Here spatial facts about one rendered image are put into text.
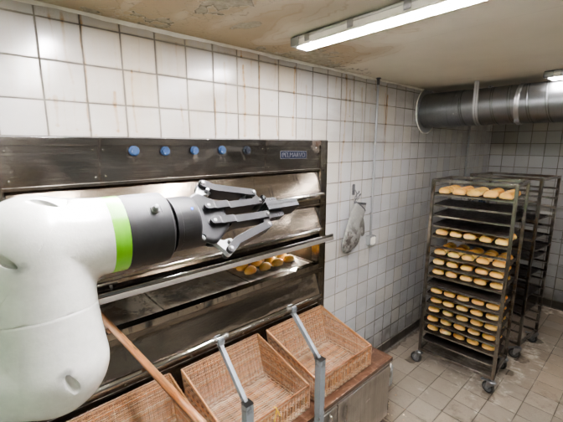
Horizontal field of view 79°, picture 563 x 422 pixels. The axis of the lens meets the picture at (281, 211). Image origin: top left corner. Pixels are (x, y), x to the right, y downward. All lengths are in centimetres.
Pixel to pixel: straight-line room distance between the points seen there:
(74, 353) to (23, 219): 14
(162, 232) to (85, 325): 12
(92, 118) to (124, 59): 30
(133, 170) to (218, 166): 46
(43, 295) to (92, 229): 8
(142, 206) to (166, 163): 140
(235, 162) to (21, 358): 173
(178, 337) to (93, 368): 167
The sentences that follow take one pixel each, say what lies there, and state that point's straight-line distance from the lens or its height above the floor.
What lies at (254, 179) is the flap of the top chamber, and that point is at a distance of 214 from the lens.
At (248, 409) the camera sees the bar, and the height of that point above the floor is 93.
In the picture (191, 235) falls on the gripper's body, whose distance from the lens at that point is 46.
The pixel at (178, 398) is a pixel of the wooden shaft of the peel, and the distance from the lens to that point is 140.
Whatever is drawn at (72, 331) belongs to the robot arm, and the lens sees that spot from 42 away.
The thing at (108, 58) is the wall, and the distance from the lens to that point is 178.
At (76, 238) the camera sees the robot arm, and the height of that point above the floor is 197.
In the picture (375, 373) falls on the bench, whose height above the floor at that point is 53.
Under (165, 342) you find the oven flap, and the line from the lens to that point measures 208.
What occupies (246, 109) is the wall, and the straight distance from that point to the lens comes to 208.
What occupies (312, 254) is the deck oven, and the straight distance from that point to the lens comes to 268.
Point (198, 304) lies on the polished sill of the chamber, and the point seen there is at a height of 118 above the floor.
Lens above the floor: 207
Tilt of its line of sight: 11 degrees down
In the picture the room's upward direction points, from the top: straight up
